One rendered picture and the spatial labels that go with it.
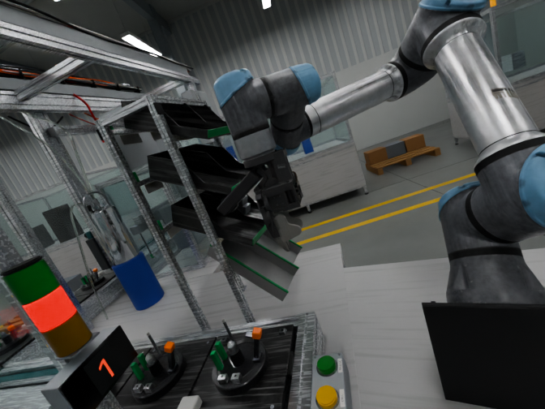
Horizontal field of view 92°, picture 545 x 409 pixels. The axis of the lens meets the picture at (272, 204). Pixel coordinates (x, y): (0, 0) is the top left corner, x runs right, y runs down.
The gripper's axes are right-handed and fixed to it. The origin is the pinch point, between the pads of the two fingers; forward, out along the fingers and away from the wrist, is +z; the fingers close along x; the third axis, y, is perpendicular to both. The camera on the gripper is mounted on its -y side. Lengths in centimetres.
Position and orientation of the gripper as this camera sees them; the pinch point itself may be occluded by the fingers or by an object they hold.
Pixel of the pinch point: (283, 246)
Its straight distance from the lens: 58.2
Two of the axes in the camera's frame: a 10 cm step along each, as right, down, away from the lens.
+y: 9.2, -2.7, -2.7
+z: 3.4, 9.1, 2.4
